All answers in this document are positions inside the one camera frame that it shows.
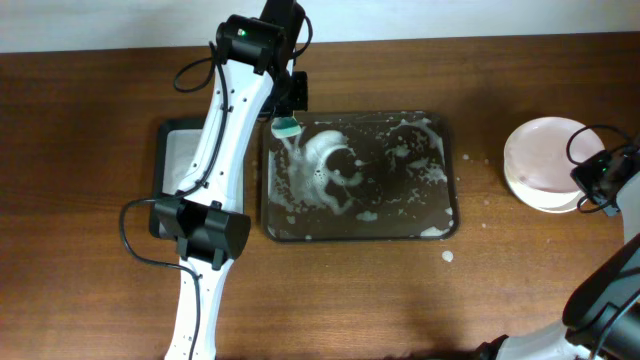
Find green yellow sponge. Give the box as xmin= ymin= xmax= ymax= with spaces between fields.
xmin=271 ymin=116 xmax=302 ymax=139

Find white plate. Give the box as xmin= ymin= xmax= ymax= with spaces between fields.
xmin=504 ymin=117 xmax=604 ymax=186

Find cream plate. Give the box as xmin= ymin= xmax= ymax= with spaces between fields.
xmin=504 ymin=161 xmax=583 ymax=213

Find pale blue plate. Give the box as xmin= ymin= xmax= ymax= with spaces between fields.
xmin=503 ymin=165 xmax=584 ymax=214

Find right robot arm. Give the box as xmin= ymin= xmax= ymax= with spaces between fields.
xmin=471 ymin=145 xmax=639 ymax=360

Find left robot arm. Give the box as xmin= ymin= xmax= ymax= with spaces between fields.
xmin=154 ymin=8 xmax=310 ymax=359

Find dark brown serving tray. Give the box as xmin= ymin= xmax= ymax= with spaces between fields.
xmin=260 ymin=111 xmax=460 ymax=243

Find black soapy water tray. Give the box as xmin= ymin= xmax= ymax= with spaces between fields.
xmin=149 ymin=118 xmax=251 ymax=243

